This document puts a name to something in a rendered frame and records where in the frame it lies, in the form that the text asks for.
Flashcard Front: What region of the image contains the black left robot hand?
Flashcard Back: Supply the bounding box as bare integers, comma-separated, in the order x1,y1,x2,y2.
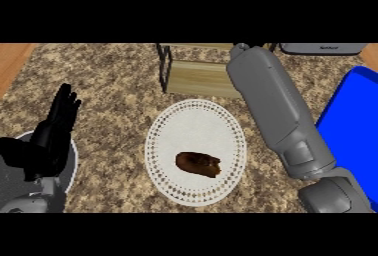
0,83,82,183

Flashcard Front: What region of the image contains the white oval placemat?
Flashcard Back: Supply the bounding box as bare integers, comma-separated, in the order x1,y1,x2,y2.
143,98,248,208

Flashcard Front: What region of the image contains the brown squash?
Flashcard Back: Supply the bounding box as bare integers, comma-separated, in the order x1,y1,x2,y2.
174,151,223,179

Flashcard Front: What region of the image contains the wooden tiered shelf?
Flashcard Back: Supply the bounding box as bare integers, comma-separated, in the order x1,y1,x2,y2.
155,42,277,99

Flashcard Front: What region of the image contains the dark grey round plate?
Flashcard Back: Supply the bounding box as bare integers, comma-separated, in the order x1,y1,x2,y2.
0,130,79,208

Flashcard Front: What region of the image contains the grey appliance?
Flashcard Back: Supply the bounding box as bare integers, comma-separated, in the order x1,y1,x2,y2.
277,42,369,56

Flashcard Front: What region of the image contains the blue tray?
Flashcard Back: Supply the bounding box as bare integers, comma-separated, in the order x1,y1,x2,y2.
314,65,378,213

